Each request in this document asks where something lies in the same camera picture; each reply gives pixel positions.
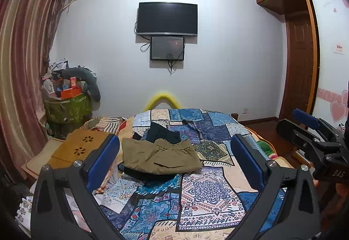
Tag blue patchwork blanket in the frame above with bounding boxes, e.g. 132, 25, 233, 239
101, 108, 287, 240

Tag grey long pillow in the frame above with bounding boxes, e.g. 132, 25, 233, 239
60, 67, 101, 102

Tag white bottle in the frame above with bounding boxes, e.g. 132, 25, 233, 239
43, 79, 55, 94

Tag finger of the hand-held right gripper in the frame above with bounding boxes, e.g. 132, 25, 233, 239
276, 118, 325, 160
292, 108, 341, 145

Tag green fabric storage bin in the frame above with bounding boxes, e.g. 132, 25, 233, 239
44, 93, 92, 138

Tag striped cloth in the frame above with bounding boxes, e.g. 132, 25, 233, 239
83, 117, 123, 134

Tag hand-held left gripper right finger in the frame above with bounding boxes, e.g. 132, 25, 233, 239
226, 134, 321, 240

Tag pile of clothes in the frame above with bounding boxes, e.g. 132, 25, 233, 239
48, 58, 68, 77

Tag small black wall monitor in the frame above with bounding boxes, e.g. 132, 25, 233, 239
150, 36, 185, 61

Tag yellow foam headboard pad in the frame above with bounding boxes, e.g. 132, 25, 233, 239
143, 93, 182, 112

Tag white wardrobe sliding door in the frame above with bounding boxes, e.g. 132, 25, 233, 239
305, 0, 349, 127

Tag orange box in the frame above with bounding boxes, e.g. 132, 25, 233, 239
60, 88, 82, 99

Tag brown wooden door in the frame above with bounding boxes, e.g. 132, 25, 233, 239
279, 11, 319, 122

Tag wooden lap table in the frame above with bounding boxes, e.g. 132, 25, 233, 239
50, 129, 116, 170

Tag khaki pants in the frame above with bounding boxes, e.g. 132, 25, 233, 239
121, 138, 204, 175

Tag pink cloth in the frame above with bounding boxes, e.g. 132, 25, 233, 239
64, 191, 92, 232

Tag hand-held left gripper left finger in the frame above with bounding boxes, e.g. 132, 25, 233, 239
30, 133, 126, 240

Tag striped pink curtain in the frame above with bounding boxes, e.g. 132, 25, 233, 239
0, 0, 73, 183

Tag dark teal pants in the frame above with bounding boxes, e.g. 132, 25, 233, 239
133, 122, 182, 146

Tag black cloth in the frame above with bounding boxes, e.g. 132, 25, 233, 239
117, 162, 186, 184

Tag black wall television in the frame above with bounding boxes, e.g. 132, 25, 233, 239
136, 2, 198, 37

